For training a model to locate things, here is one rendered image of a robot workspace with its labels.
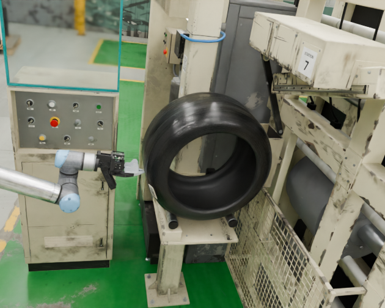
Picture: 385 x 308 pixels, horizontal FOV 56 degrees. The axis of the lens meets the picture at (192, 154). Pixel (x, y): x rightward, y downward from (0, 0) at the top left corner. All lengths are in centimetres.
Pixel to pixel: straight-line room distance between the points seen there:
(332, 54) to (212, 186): 95
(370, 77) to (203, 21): 77
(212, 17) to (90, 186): 120
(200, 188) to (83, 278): 114
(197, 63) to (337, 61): 71
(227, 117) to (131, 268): 157
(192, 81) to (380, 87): 85
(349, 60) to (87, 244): 192
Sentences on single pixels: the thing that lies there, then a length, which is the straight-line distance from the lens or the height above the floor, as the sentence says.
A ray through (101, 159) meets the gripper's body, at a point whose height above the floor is 117.
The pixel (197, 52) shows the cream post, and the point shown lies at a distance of 169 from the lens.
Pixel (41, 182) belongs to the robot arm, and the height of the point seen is 115.
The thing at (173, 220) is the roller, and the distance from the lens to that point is 162.
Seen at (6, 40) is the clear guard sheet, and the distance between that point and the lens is 200.
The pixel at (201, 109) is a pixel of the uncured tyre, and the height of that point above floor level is 143.
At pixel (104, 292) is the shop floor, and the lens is 255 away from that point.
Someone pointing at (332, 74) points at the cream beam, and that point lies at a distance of 122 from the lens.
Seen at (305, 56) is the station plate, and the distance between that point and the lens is 126.
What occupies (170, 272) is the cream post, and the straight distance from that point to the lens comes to 238.
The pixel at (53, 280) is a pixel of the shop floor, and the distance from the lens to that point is 265.
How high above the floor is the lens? 192
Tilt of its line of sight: 27 degrees down
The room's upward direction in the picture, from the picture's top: 9 degrees clockwise
